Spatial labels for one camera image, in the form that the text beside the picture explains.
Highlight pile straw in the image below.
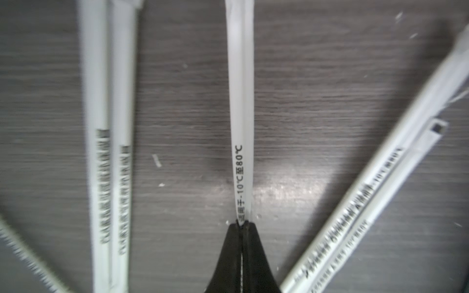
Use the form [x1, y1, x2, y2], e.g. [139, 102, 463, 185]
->
[225, 1, 255, 226]

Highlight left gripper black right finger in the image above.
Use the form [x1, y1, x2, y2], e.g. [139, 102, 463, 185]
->
[241, 221, 281, 293]

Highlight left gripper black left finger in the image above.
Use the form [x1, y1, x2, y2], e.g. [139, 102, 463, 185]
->
[205, 223, 243, 293]

